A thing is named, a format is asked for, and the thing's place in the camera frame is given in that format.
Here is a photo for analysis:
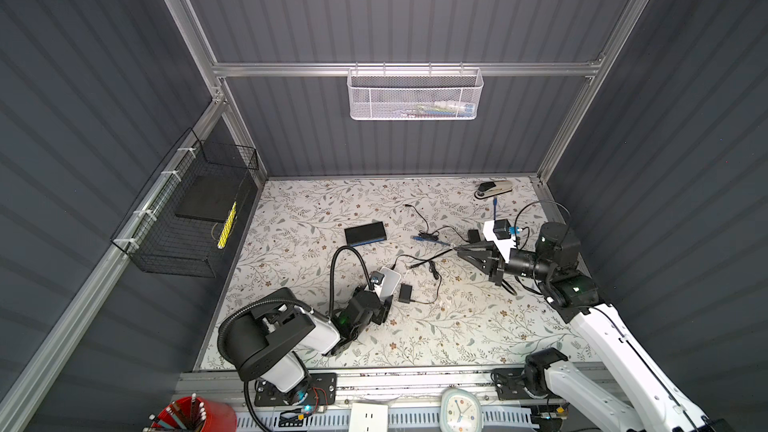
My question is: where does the long black cable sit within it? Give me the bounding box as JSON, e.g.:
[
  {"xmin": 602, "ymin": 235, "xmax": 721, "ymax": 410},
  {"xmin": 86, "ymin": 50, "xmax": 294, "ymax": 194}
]
[{"xmin": 419, "ymin": 245, "xmax": 517, "ymax": 298}]

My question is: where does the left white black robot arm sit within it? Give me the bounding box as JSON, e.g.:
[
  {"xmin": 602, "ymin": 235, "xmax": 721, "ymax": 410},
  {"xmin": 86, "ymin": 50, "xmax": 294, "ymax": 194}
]
[{"xmin": 217, "ymin": 245, "xmax": 401, "ymax": 405}]

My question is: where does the white wall power socket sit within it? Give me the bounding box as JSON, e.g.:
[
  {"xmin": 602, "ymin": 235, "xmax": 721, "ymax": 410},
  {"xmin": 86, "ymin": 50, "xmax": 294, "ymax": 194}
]
[{"xmin": 348, "ymin": 402, "xmax": 389, "ymax": 432}]

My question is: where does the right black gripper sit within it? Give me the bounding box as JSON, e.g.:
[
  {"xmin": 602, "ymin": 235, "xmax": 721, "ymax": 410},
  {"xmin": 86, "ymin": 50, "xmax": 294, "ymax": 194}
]
[{"xmin": 457, "ymin": 239, "xmax": 550, "ymax": 286}]

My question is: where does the black network switch box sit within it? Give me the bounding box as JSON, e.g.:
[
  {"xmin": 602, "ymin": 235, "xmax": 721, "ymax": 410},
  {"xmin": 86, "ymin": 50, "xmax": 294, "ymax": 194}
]
[{"xmin": 344, "ymin": 221, "xmax": 387, "ymax": 247}]

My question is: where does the red pencil cup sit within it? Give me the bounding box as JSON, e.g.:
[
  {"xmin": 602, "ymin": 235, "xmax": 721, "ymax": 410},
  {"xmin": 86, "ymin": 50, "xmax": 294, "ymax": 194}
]
[{"xmin": 144, "ymin": 393, "xmax": 237, "ymax": 432}]

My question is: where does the black wire wall basket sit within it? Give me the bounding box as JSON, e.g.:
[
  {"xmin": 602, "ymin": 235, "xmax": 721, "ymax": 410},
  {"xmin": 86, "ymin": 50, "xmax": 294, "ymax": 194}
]
[{"xmin": 112, "ymin": 131, "xmax": 260, "ymax": 278}]

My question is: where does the yellow marker in basket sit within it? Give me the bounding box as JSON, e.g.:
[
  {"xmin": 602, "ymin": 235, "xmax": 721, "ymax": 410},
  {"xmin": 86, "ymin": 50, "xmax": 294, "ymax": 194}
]
[{"xmin": 217, "ymin": 202, "xmax": 237, "ymax": 250}]

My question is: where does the black power adapter with cable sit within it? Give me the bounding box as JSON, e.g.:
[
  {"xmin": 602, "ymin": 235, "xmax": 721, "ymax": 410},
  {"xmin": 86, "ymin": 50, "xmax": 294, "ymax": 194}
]
[{"xmin": 392, "ymin": 254, "xmax": 443, "ymax": 305}]

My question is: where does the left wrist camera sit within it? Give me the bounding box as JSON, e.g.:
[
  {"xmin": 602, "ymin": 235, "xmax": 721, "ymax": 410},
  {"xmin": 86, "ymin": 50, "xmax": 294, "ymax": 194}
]
[{"xmin": 370, "ymin": 271, "xmax": 385, "ymax": 298}]

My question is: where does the black white stapler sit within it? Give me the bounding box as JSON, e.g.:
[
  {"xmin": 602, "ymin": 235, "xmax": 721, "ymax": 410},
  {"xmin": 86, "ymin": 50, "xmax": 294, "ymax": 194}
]
[{"xmin": 474, "ymin": 180, "xmax": 515, "ymax": 200}]

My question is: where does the white network switch box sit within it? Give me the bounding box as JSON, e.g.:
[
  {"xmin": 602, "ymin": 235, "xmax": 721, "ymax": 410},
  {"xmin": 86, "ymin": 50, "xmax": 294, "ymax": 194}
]
[{"xmin": 379, "ymin": 267, "xmax": 402, "ymax": 301}]

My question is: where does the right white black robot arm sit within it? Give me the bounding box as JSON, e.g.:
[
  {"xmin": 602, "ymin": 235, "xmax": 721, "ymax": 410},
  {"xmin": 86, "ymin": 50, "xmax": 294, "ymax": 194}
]
[{"xmin": 459, "ymin": 218, "xmax": 732, "ymax": 431}]

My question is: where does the white wire mesh basket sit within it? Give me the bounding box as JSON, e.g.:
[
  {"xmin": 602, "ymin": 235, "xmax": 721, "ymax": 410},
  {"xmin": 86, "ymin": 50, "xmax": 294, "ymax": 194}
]
[{"xmin": 346, "ymin": 68, "xmax": 484, "ymax": 121}]

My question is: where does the black pad in basket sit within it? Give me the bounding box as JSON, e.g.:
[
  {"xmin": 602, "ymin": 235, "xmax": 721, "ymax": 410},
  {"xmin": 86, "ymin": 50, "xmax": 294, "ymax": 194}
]
[{"xmin": 175, "ymin": 176, "xmax": 240, "ymax": 223}]

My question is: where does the white analog clock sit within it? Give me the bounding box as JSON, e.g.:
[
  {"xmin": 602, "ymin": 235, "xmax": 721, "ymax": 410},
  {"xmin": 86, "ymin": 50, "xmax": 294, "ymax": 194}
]
[{"xmin": 439, "ymin": 387, "xmax": 483, "ymax": 432}]

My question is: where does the floral patterned table mat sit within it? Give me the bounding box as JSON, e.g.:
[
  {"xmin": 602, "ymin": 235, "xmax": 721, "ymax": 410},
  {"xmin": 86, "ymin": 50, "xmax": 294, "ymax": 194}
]
[{"xmin": 218, "ymin": 176, "xmax": 596, "ymax": 368}]

